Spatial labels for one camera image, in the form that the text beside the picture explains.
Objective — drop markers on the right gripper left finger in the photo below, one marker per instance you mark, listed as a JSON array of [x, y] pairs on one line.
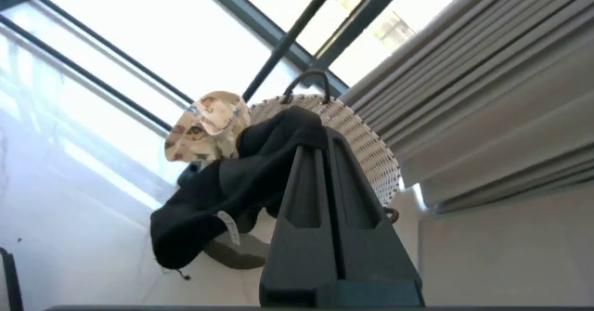
[[278, 264]]

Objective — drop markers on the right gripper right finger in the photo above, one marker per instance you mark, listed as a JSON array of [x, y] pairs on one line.
[[385, 264]]

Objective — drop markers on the black garment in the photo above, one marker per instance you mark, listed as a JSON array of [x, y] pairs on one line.
[[241, 185]]

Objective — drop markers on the white laundry basket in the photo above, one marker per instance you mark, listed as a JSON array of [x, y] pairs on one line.
[[362, 134]]

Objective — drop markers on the cream printed garment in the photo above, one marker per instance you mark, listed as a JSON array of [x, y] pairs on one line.
[[209, 120]]

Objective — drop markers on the beige curtain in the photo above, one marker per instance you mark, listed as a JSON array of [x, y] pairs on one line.
[[487, 93]]

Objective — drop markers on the window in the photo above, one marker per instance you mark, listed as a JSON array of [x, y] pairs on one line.
[[260, 23]]

